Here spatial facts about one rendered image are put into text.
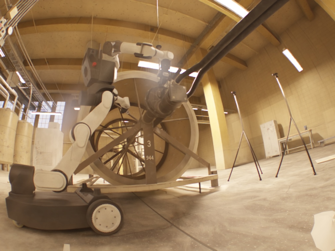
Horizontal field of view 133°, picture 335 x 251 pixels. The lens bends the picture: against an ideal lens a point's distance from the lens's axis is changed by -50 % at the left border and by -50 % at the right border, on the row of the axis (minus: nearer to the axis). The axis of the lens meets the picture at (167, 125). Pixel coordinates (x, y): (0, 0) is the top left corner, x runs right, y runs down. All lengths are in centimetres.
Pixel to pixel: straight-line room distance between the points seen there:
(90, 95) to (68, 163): 50
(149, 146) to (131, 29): 617
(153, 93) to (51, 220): 113
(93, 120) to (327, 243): 134
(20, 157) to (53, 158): 164
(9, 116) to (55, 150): 264
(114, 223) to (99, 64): 111
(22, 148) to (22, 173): 641
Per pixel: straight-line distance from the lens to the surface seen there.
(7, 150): 637
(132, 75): 214
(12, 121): 654
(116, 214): 84
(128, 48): 112
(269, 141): 837
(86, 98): 109
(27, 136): 750
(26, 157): 744
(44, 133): 757
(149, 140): 157
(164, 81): 126
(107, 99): 111
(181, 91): 98
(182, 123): 245
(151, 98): 118
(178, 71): 101
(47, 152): 732
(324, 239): 63
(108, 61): 125
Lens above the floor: 36
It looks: 16 degrees up
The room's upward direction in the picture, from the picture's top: 5 degrees counter-clockwise
